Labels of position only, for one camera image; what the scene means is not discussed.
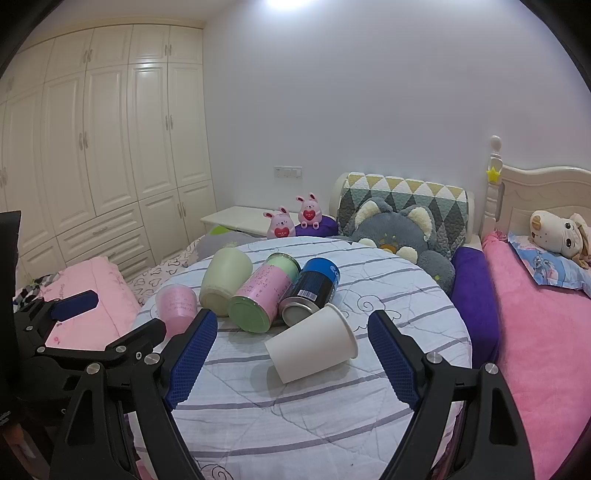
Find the blue printed pillow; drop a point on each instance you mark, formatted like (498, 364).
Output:
(545, 267)

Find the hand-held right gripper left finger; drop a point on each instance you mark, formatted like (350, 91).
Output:
(191, 360)

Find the pink translucent cup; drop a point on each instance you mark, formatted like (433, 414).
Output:
(175, 307)

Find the cream bed headboard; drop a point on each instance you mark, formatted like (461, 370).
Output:
(531, 189)

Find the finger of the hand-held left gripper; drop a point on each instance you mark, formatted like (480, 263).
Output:
(74, 304)
(147, 332)

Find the ceiling light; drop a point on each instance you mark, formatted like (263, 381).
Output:
(288, 3)

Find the checkered cloth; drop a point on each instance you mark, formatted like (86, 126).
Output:
(28, 293)

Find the white paper cup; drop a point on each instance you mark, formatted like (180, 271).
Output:
(309, 344)

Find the yellow star ornament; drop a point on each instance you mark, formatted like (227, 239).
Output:
(494, 174)

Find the heart printed bed sheet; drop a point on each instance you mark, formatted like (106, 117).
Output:
(161, 270)

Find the pink plush rabbit toy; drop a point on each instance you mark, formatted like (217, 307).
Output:
(279, 225)
(309, 213)

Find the blue black can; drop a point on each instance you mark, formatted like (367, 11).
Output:
(314, 284)

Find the pale green cup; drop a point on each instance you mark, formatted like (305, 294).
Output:
(224, 279)

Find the cream wardrobe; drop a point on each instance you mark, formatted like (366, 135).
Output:
(106, 138)

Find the white wall switch panel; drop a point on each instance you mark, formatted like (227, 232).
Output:
(287, 171)

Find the pink quilt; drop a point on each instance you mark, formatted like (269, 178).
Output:
(92, 284)

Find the triangle patterned quilted cushion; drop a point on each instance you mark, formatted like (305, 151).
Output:
(415, 194)

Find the white bedside table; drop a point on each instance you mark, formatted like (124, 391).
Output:
(235, 218)

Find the pink can with green ends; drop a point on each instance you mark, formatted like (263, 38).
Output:
(261, 290)

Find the pink fleece blanket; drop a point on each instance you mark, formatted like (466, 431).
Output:
(540, 350)

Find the white plush dog toy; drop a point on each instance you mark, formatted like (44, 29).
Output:
(554, 233)

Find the grey plush cat toy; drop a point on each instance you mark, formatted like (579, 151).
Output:
(392, 226)

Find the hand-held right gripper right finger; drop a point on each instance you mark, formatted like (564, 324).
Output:
(392, 360)

